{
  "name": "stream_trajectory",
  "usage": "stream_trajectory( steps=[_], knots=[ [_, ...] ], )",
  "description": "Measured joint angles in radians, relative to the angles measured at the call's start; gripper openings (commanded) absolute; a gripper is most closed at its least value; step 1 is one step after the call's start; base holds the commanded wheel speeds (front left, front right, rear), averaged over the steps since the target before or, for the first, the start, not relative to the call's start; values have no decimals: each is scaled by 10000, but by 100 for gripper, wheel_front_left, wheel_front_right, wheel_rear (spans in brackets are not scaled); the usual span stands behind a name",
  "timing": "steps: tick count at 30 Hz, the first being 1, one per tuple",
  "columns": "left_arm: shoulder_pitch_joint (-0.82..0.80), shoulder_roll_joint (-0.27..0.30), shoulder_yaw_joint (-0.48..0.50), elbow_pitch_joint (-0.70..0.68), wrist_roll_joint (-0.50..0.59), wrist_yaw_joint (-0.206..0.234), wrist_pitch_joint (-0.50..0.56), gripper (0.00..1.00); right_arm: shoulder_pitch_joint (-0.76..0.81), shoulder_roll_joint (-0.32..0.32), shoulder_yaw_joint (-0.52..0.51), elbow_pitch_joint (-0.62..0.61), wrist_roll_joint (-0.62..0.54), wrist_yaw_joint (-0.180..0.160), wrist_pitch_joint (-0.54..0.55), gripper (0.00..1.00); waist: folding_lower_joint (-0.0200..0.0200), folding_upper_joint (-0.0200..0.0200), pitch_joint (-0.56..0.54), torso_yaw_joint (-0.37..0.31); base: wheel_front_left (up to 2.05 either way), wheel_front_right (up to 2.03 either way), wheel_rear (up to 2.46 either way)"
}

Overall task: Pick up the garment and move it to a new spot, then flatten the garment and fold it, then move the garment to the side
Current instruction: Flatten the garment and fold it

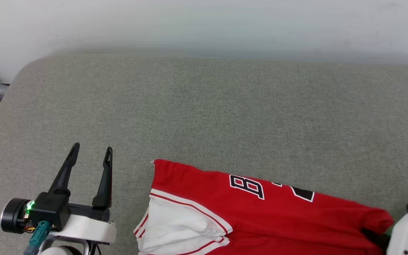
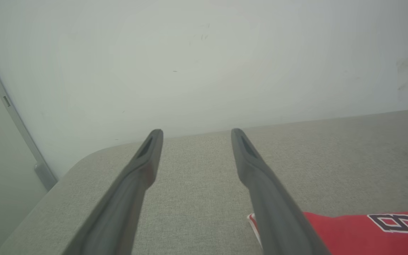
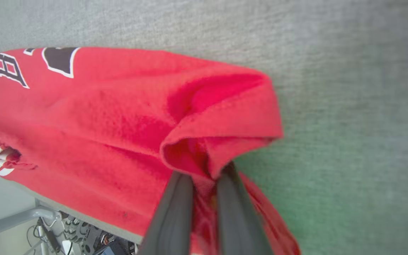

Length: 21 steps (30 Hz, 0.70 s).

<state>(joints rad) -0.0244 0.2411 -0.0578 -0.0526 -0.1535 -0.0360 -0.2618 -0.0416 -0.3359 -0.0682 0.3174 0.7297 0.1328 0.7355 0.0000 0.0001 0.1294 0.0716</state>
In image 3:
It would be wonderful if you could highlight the dark robot base with cables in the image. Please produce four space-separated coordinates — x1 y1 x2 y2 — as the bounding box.
27 211 140 255

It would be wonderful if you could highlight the red and white basketball jersey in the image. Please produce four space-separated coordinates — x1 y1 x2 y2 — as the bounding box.
0 46 302 255

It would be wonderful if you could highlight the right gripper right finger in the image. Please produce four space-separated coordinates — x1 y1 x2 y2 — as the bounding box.
216 161 273 255

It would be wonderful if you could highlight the grey fabric sofa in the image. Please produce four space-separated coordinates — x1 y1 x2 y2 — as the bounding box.
0 0 408 255

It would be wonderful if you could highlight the grey metal tube stand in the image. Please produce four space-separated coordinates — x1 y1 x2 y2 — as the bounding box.
0 206 62 255

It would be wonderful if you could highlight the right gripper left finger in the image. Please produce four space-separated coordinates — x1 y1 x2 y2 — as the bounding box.
137 171 194 255

